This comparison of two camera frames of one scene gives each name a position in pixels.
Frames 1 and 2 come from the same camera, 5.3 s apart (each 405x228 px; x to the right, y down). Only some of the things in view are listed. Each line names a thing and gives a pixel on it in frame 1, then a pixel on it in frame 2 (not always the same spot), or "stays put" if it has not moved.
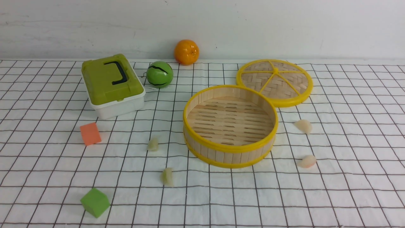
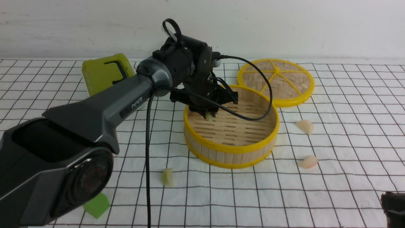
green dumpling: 167,177 stays put
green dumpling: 153,145 to 208,116
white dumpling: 308,161 stays put
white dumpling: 304,125 stays put
